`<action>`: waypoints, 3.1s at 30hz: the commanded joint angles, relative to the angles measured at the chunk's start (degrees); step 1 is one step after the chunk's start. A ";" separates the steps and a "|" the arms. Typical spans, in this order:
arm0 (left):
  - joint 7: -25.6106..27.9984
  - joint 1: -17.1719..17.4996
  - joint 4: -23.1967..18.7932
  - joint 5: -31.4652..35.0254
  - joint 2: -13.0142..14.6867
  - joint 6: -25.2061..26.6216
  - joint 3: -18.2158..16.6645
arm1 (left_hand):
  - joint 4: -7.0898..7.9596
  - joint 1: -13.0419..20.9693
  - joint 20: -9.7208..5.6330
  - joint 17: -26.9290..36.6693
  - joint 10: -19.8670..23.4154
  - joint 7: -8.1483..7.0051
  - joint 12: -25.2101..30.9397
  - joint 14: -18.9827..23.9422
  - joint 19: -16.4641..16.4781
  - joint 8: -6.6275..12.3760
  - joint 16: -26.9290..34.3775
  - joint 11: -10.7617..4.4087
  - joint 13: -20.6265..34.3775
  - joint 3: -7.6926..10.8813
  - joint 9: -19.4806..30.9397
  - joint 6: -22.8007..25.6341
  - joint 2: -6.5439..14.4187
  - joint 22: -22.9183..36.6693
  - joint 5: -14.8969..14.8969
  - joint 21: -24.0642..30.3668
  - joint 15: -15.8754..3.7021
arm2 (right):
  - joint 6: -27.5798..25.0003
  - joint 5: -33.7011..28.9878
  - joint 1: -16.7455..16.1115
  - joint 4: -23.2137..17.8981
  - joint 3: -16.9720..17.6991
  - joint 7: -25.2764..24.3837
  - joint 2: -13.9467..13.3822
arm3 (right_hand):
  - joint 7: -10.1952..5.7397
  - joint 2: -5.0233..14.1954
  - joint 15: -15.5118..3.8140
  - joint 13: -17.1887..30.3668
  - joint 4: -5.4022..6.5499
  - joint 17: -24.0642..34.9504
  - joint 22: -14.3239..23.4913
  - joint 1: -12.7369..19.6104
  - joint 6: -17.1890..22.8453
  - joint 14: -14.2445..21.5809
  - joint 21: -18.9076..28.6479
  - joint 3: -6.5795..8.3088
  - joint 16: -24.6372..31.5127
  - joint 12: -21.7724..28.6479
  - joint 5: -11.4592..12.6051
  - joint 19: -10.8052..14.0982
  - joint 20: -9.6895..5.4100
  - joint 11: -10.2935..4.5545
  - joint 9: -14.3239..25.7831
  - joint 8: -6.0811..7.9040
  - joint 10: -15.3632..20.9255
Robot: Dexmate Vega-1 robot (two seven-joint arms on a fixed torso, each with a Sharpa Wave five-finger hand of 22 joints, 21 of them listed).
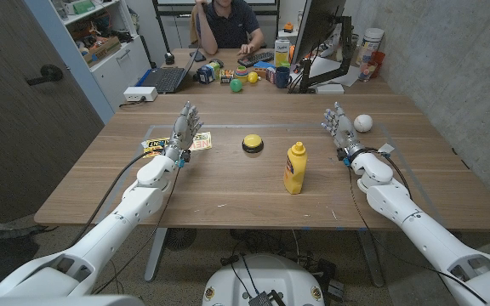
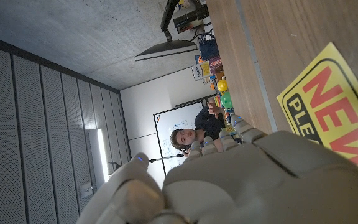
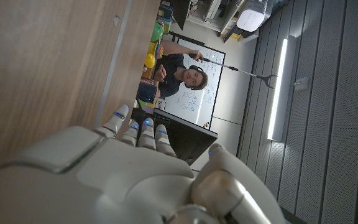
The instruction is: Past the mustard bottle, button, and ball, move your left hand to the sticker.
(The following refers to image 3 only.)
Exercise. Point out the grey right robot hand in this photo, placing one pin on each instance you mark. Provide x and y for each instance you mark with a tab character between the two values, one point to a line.
129	183

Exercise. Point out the small yellow ball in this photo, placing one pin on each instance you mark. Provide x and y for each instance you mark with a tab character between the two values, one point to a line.
150	60

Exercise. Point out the green ball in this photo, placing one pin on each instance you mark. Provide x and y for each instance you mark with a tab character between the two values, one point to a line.
156	32

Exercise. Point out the black computer monitor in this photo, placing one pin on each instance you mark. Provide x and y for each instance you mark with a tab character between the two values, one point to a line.
185	137

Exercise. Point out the navy blue mug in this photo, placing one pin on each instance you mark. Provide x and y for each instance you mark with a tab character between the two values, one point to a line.
146	92

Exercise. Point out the person in dark shirt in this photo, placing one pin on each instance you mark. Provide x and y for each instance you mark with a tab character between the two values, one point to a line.
169	73

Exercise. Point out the long grabber reacher stick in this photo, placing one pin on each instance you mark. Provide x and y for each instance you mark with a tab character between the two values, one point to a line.
241	71

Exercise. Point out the long ceiling light fixture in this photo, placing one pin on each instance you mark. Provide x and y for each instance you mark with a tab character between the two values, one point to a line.
280	90

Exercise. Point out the white shelf cabinet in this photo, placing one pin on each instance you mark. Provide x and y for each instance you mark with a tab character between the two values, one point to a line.
208	14

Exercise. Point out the white air purifier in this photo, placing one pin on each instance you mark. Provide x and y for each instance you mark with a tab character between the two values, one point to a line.
250	15

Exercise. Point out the whiteboard with black frame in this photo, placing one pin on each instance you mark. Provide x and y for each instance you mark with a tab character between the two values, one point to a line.
194	105

